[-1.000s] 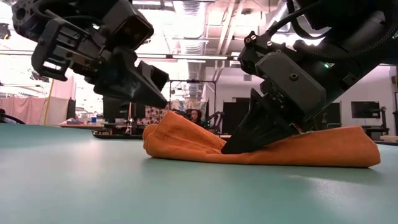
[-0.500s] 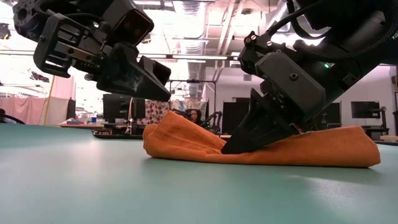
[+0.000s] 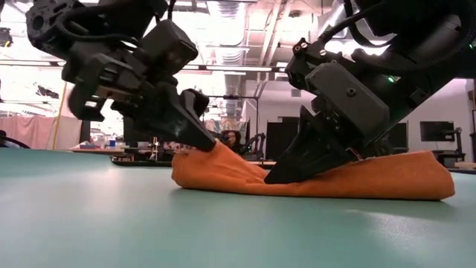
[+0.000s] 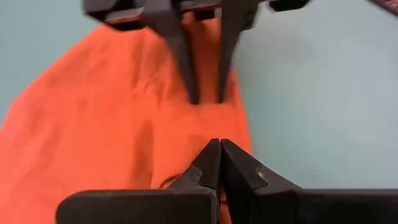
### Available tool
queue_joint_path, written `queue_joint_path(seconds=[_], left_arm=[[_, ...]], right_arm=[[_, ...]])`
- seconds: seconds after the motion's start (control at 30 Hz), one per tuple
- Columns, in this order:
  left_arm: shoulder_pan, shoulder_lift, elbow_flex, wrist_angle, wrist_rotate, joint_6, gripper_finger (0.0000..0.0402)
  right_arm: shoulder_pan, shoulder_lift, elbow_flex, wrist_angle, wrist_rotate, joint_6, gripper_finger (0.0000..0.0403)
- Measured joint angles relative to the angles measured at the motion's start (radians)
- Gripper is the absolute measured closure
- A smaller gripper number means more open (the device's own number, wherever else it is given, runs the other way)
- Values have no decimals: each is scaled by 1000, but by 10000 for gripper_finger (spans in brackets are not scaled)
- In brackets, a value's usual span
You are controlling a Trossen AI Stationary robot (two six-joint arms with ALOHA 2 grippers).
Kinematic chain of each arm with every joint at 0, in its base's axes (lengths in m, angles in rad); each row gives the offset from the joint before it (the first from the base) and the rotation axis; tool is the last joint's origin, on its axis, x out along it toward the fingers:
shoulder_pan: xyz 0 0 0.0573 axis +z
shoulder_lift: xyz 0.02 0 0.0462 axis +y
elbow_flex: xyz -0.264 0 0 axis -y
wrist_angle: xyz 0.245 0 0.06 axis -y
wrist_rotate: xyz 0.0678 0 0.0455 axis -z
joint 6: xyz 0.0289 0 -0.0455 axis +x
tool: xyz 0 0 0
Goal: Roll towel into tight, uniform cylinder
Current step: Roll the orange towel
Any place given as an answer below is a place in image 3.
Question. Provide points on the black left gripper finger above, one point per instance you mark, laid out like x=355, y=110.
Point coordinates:
x=171, y=119
x=195, y=100

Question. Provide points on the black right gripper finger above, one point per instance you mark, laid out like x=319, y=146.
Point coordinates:
x=316, y=156
x=305, y=124

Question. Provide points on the orange towel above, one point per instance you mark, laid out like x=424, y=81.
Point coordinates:
x=372, y=178

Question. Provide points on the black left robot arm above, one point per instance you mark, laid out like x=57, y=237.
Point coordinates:
x=93, y=22

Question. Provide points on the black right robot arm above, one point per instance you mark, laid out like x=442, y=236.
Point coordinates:
x=427, y=30

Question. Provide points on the black cabinet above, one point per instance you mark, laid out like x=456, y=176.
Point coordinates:
x=282, y=137

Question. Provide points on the person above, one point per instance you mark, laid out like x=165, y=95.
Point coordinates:
x=231, y=138

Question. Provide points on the ceiling light bar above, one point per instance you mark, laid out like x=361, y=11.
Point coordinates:
x=238, y=68

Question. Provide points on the black monitor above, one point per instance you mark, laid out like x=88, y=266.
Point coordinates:
x=437, y=131

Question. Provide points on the pink hanging cloth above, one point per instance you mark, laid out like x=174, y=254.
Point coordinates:
x=29, y=132

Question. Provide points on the black desk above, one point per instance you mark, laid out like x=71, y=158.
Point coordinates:
x=439, y=156

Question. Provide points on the wall air vent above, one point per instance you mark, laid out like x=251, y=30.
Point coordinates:
x=296, y=93

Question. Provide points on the black frame stand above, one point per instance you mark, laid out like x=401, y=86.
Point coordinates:
x=238, y=97

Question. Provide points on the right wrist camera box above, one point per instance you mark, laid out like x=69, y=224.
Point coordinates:
x=303, y=70

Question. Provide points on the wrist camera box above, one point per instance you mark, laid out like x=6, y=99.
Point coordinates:
x=167, y=48
x=303, y=70

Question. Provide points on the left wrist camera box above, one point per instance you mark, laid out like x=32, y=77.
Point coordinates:
x=167, y=48

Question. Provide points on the silver ventilation duct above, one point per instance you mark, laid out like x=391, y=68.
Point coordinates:
x=228, y=37

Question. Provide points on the black curved bracket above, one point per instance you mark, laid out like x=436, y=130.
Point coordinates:
x=3, y=133

